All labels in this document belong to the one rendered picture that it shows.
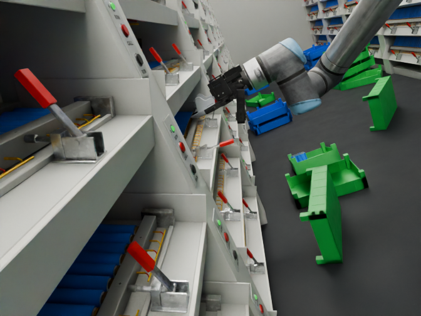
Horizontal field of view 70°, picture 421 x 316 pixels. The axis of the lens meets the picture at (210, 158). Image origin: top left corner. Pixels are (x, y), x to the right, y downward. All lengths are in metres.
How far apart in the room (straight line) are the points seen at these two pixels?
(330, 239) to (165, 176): 0.68
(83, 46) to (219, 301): 0.45
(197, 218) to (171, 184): 0.07
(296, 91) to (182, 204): 0.56
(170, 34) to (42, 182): 0.92
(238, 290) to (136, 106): 0.36
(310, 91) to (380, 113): 0.94
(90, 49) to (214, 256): 0.37
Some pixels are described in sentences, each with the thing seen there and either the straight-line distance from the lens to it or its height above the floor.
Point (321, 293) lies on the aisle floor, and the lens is 1.03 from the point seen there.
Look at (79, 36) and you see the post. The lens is 0.45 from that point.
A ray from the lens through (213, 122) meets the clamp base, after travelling 0.98.
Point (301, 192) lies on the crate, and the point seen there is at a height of 0.00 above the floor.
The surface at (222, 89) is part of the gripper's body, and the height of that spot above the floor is 0.63.
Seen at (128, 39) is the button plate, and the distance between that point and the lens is 0.48.
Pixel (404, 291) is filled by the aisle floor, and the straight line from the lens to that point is 1.01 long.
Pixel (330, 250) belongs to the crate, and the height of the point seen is 0.06.
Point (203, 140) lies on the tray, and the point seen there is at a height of 0.54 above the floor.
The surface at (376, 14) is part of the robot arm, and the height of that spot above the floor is 0.67.
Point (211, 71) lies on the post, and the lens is 1.82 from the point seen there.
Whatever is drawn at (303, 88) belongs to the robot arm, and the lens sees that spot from 0.93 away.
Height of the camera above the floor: 0.77
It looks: 19 degrees down
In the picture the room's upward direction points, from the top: 25 degrees counter-clockwise
